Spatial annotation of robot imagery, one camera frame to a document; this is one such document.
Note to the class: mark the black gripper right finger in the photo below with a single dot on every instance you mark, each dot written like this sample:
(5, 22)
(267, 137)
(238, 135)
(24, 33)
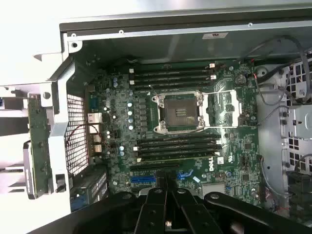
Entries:
(185, 214)

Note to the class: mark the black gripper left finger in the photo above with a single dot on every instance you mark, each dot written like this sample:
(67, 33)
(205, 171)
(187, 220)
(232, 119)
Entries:
(152, 214)

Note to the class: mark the silver chipset heatsink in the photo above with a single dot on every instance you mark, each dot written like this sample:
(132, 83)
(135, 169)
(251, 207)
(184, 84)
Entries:
(213, 189)

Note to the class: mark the long black expansion slot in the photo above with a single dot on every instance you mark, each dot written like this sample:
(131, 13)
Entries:
(153, 167)

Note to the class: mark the black RAM slot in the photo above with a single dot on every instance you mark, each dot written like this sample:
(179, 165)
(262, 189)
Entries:
(173, 85)
(176, 140)
(173, 78)
(176, 151)
(173, 72)
(173, 66)
(176, 145)

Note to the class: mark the green motherboard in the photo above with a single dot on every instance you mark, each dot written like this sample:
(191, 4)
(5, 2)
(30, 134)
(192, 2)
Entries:
(234, 156)

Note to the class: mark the CPU socket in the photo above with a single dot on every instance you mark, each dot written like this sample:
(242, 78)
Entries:
(180, 114)

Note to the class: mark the silver socket cover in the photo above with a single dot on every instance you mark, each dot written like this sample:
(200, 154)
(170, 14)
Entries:
(207, 112)

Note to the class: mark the thin locking lever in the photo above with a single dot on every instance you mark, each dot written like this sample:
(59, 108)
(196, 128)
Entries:
(243, 125)
(153, 90)

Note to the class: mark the round coin battery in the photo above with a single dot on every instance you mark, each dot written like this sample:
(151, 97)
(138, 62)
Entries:
(240, 79)

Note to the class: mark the perforated metal drive cage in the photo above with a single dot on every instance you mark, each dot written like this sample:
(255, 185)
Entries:
(299, 117)

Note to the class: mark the open black PC case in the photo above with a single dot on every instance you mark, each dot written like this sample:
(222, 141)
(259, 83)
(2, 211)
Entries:
(146, 46)

